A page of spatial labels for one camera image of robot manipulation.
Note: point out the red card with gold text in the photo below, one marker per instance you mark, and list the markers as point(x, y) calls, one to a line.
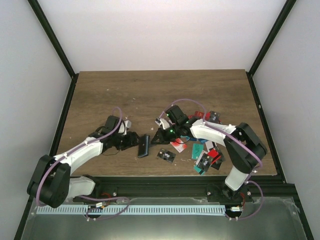
point(198, 114)

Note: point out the white card red circle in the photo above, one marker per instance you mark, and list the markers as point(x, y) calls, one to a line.
point(179, 145)

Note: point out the black frame post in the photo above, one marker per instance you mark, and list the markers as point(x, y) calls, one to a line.
point(46, 26)
point(280, 20)

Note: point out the black VIP card right pile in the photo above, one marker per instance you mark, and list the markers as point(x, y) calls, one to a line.
point(203, 163)

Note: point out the teal VIP card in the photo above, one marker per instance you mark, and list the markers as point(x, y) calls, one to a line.
point(196, 150)

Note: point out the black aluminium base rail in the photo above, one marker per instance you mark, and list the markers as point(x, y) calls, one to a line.
point(184, 186)

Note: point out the red card right pile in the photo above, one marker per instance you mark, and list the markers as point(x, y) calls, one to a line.
point(215, 155)

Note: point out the left black frame post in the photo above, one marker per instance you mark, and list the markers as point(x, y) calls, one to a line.
point(46, 26)

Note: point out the black leather card holder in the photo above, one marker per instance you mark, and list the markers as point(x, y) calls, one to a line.
point(143, 146)

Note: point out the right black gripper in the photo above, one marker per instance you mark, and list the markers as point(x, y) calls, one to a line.
point(163, 139)

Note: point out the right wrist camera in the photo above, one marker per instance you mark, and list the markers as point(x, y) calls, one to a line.
point(162, 123)

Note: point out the right black frame post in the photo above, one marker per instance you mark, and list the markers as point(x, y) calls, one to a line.
point(280, 20)

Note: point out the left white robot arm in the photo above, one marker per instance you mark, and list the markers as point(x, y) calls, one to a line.
point(75, 160)

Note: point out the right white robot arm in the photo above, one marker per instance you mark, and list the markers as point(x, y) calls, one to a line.
point(244, 147)

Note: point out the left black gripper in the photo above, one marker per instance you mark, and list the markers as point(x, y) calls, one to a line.
point(132, 141)

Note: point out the light blue cable duct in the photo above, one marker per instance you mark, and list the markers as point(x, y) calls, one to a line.
point(203, 210)

